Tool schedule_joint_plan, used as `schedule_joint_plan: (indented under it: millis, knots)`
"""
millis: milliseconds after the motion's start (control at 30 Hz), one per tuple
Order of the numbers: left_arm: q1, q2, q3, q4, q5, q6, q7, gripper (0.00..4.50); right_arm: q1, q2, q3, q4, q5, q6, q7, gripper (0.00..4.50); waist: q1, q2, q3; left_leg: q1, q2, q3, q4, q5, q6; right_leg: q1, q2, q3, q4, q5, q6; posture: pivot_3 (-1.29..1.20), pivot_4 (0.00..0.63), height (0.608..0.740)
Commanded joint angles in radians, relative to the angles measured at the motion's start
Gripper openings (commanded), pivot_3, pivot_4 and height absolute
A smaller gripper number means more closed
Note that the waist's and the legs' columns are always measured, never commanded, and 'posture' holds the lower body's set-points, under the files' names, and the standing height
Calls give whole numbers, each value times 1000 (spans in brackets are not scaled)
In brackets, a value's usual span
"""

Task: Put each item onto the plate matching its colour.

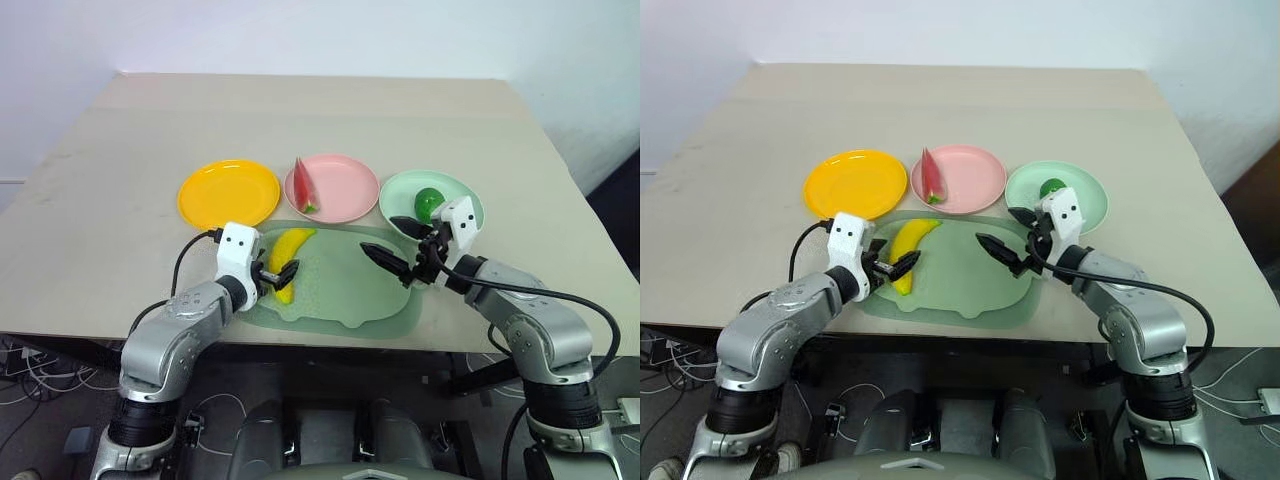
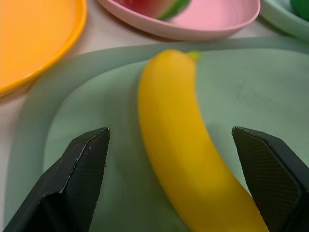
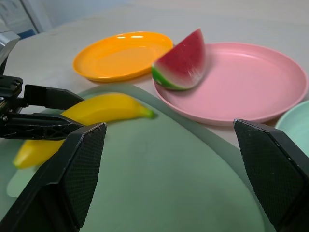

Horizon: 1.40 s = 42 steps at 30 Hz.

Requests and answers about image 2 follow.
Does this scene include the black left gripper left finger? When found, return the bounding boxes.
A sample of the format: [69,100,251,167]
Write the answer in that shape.
[2,127,111,232]

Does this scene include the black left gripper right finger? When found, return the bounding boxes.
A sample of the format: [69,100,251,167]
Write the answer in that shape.
[231,126,309,232]

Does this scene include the yellow round plate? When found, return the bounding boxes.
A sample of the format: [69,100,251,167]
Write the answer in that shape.
[0,0,87,97]

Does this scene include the light green round plate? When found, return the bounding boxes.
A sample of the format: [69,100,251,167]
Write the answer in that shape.
[259,0,309,43]

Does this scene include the pink round plate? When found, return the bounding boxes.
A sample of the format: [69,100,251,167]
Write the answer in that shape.
[98,0,261,41]

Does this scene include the green square tray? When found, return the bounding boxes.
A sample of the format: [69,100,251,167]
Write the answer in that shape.
[6,36,309,232]

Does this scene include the yellow toy banana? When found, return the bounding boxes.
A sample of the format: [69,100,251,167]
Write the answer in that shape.
[138,49,269,232]

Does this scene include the green toy fruit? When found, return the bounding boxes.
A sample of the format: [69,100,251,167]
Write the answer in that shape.
[289,0,309,15]

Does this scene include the toy watermelon slice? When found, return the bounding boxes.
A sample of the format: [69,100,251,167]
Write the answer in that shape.
[118,0,193,20]

